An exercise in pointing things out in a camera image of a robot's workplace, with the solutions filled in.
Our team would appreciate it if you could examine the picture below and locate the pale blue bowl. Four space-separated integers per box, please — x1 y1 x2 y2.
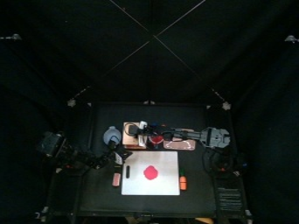
101 125 123 146

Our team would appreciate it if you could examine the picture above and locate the red flat dough piece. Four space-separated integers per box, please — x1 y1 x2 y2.
143 164 161 181

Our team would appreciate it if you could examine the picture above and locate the red toy piece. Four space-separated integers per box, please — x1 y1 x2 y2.
148 135 164 144

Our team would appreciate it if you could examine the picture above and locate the wooden toy cabinet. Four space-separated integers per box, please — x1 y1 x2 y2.
121 121 148 151

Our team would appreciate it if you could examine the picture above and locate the pink tray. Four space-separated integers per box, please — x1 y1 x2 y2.
163 127 197 151

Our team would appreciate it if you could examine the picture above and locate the pink rectangular block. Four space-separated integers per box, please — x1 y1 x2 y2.
112 172 121 187

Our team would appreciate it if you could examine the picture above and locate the orange toy carrot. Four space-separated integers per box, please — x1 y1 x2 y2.
179 169 188 192

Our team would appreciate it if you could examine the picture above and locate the black printed label sticker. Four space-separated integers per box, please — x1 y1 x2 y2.
216 186 244 215

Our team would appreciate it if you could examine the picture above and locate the tan object beyond table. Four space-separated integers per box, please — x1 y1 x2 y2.
193 217 216 224

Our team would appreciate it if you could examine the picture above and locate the thin diagonal cord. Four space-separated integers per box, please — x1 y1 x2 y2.
71 0 207 100
107 0 229 104

